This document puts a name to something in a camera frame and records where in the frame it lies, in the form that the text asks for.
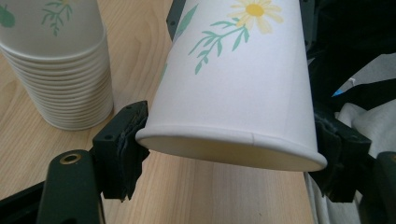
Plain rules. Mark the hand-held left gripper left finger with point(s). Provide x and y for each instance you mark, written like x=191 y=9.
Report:
x=115 y=155

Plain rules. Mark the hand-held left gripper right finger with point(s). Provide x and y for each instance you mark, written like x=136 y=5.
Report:
x=342 y=161

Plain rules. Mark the stack of white paper cups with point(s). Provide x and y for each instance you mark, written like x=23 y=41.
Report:
x=62 y=77

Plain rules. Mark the flower print paper cup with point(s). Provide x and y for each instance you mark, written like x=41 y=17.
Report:
x=236 y=102

